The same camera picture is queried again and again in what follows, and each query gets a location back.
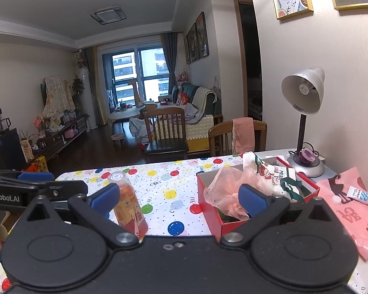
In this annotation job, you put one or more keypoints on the dark television cabinet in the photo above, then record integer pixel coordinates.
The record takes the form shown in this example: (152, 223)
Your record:
(61, 141)

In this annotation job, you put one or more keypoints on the grey clothes heap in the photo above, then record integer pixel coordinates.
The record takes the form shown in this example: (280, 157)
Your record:
(138, 130)

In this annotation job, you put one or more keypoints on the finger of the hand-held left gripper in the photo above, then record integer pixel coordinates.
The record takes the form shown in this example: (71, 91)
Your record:
(35, 176)
(64, 188)

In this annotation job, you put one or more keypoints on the floral cover cloth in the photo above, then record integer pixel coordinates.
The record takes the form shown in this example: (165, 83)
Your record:
(56, 98)

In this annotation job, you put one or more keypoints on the plush doll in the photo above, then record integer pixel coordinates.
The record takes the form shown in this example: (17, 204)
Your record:
(182, 76)

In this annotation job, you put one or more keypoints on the round coffee table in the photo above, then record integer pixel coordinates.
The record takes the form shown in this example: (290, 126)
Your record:
(125, 115)

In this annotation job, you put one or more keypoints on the pink gift bag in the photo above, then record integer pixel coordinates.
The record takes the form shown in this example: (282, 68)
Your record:
(349, 217)

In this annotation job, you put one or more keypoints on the square ceiling light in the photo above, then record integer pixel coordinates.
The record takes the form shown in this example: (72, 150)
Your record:
(108, 16)

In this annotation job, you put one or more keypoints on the small stool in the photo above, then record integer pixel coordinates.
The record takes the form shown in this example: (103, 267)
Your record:
(118, 137)

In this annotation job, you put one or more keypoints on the pink mesh cloth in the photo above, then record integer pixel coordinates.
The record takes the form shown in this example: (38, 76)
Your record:
(227, 186)

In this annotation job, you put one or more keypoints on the silver desk lamp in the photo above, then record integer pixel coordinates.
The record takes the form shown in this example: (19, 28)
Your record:
(303, 92)

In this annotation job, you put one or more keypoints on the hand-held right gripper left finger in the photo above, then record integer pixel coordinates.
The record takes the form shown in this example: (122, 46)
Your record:
(105, 198)

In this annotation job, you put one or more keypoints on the pink garment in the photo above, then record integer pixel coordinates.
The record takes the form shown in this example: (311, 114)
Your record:
(243, 134)

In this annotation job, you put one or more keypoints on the balloon print tablecloth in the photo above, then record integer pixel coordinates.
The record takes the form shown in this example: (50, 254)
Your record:
(171, 196)

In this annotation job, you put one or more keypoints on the orange juice bottle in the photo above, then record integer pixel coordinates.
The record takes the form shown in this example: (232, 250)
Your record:
(128, 208)

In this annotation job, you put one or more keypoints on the wooden chair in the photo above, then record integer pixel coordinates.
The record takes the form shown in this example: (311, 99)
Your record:
(165, 128)
(220, 137)

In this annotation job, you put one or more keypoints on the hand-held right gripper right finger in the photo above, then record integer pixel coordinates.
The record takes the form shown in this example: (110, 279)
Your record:
(253, 199)

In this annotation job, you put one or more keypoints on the red cardboard box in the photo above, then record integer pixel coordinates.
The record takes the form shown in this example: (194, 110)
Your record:
(208, 208)

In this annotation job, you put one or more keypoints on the wooden door frame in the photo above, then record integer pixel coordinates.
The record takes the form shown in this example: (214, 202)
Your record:
(239, 52)

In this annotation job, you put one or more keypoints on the white standing air conditioner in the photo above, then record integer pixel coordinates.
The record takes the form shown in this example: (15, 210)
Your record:
(87, 104)

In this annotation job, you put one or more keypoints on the pink flower bouquet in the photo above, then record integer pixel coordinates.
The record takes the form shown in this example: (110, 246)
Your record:
(41, 124)

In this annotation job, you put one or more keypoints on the large window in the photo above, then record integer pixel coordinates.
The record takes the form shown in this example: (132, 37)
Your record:
(138, 73)

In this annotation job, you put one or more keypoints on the sofa with throws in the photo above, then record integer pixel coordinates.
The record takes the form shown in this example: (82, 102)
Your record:
(202, 110)

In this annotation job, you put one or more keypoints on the black water dispenser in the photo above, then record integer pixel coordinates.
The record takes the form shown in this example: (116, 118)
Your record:
(6, 147)

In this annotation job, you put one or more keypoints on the white and blue tube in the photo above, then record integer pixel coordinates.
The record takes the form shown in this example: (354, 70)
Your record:
(362, 195)

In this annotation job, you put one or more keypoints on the purple tape roll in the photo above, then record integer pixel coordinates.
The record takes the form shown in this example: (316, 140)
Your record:
(307, 156)

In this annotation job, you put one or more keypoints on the grey curtain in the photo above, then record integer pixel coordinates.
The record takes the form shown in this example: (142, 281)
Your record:
(171, 58)
(95, 85)

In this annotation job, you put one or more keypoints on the orange gift box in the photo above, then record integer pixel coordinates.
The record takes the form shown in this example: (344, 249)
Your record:
(38, 165)

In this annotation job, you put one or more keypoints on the potted plant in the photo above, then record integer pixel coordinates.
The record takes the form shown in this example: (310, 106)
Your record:
(78, 85)

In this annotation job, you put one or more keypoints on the dark framed wall picture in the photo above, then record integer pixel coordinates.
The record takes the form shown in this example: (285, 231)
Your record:
(186, 50)
(202, 36)
(191, 44)

